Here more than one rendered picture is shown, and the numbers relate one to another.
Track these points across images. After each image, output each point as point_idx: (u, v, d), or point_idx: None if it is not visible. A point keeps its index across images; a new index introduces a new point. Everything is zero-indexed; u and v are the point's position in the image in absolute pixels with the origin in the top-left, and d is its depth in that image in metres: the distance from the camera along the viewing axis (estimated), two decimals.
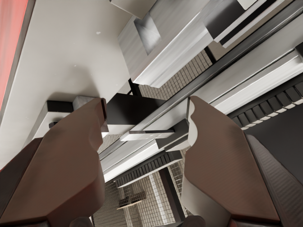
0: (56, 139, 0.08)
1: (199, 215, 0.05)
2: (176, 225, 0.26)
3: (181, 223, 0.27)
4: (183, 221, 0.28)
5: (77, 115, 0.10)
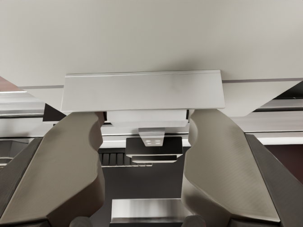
0: (56, 139, 0.08)
1: (199, 215, 0.05)
2: None
3: None
4: None
5: (77, 115, 0.10)
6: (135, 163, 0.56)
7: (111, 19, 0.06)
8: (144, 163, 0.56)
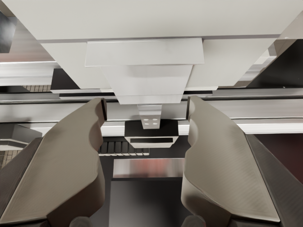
0: (56, 139, 0.08)
1: (199, 215, 0.05)
2: None
3: None
4: None
5: (77, 115, 0.10)
6: (133, 151, 0.57)
7: None
8: (141, 151, 0.58)
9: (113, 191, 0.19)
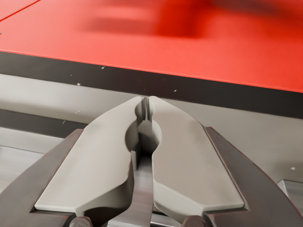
0: (95, 133, 0.08)
1: (199, 215, 0.05)
2: None
3: None
4: None
5: (117, 111, 0.10)
6: None
7: None
8: None
9: None
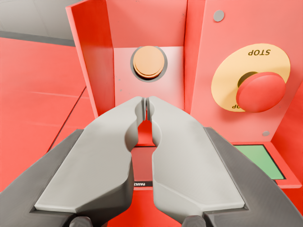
0: (95, 133, 0.08)
1: (199, 215, 0.05)
2: None
3: None
4: None
5: (117, 111, 0.10)
6: None
7: None
8: None
9: None
